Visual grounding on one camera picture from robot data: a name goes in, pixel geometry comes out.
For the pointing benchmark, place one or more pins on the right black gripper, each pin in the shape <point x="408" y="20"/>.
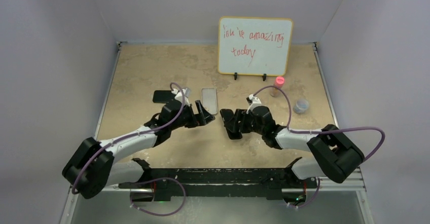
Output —
<point x="239" y="116"/>

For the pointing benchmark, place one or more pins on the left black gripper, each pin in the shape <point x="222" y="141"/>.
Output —
<point x="194" y="121"/>

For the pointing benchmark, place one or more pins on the white phone case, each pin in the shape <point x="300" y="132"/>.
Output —
<point x="209" y="99"/>

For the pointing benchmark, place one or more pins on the black phone without case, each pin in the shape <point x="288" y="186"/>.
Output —
<point x="231" y="123"/>

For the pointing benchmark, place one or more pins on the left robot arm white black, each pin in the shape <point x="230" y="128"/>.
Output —
<point x="89" y="168"/>

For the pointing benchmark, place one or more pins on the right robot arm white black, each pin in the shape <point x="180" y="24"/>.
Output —
<point x="335" y="156"/>

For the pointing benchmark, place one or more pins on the pink capped small bottle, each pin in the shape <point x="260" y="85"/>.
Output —
<point x="277" y="85"/>

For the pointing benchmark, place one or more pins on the clear round lid container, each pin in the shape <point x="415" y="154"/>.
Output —
<point x="301" y="106"/>

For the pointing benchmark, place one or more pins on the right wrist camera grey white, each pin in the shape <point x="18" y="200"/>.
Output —
<point x="253" y="102"/>

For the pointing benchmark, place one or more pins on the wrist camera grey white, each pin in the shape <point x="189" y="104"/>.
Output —
<point x="182" y="95"/>
<point x="253" y="102"/>

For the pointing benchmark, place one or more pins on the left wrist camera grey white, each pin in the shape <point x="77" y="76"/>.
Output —
<point x="182" y="95"/>

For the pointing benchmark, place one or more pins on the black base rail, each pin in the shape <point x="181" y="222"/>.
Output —
<point x="268" y="183"/>

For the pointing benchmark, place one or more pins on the white board yellow frame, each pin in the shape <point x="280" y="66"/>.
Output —
<point x="254" y="46"/>

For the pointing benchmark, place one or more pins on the aluminium frame rail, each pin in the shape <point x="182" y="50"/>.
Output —
<point x="332" y="203"/>

